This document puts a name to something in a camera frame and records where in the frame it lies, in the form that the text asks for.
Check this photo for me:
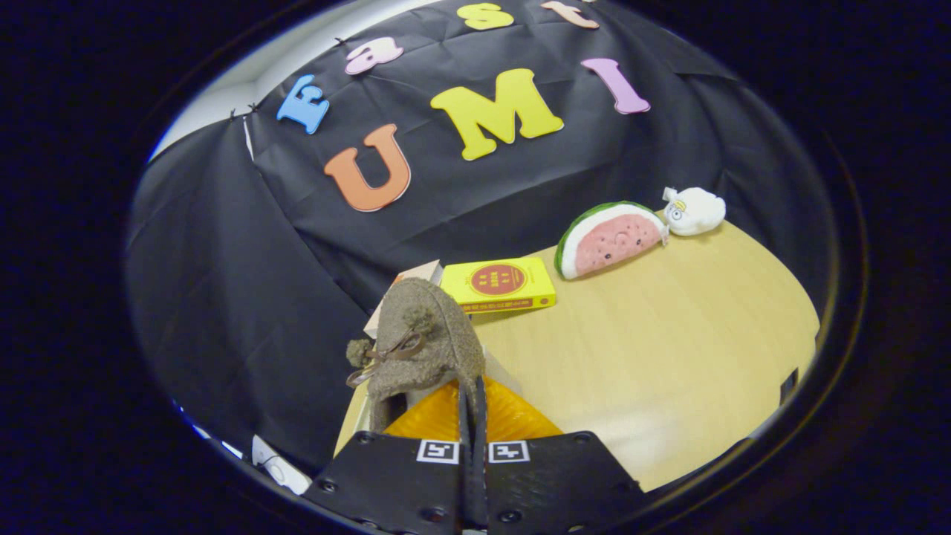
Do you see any beige paperback book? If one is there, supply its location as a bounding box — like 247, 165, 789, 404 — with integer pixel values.
363, 260, 444, 339

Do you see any black backdrop cloth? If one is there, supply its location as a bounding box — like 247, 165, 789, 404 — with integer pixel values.
125, 0, 833, 476

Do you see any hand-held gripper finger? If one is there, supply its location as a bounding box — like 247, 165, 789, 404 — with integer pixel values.
303, 377, 476, 535
474, 375, 647, 535

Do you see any white plush toy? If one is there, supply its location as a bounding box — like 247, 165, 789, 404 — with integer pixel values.
661, 186, 727, 237

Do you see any brown fuzzy shoe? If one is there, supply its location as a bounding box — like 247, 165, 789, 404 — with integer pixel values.
345, 277, 487, 435

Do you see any cream fabric storage box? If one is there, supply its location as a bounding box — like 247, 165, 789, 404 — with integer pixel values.
334, 349, 525, 455

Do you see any watermelon slice plush toy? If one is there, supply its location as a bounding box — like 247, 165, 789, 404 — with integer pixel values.
554, 201, 669, 280

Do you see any yellow book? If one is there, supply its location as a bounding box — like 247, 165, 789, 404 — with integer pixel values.
440, 257, 557, 314

